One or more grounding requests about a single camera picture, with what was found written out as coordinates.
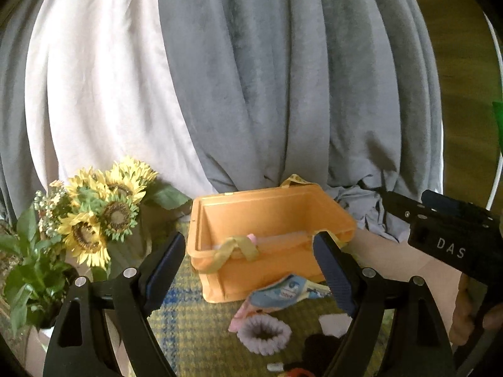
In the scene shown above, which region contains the white cloth piece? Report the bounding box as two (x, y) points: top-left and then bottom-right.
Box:
(319, 313), (352, 339)

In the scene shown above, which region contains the black mouse plush toy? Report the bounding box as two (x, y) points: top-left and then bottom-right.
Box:
(280, 334), (341, 377)

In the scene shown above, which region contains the right hand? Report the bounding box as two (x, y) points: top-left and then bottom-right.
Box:
(448, 274), (503, 346)

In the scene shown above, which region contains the yellow blue plaid mat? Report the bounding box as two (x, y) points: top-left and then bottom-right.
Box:
(148, 256), (340, 376)

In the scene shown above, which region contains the sunflower bouquet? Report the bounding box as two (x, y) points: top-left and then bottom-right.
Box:
(1, 157), (192, 333)

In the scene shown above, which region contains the blue printed fabric pouch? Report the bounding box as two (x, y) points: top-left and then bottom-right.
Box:
(229, 274), (332, 333)

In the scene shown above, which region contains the orange plastic crate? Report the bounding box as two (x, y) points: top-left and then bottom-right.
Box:
(187, 184), (357, 303)

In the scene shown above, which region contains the grey curtain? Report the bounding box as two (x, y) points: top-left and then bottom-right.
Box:
(1, 0), (442, 241)

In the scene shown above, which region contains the white sheer curtain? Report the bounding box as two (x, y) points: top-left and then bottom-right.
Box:
(25, 0), (214, 198)

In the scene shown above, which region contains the white curved cable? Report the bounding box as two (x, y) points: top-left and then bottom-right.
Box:
(481, 11), (503, 211)

